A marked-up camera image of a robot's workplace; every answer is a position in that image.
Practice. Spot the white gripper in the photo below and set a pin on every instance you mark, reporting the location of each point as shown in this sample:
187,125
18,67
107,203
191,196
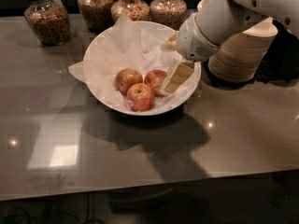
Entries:
192,42

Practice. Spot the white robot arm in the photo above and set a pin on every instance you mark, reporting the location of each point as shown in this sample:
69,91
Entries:
231,17

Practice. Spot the white bowl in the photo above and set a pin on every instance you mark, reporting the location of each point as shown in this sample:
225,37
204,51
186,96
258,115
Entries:
102,47

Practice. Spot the front red apple with sticker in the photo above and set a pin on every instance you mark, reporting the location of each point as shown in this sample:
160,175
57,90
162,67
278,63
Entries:
140,97

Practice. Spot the glass cereal jar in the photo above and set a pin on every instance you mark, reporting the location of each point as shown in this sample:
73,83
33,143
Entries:
49,21
96,13
170,13
136,10

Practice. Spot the white paper liner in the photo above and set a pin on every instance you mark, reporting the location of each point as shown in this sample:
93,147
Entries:
130,53

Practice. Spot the front stack of paper bowls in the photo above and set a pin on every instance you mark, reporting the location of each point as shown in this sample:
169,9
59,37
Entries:
240,55

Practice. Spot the leftmost glass cereal jar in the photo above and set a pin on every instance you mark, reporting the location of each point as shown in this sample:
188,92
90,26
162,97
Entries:
49,21

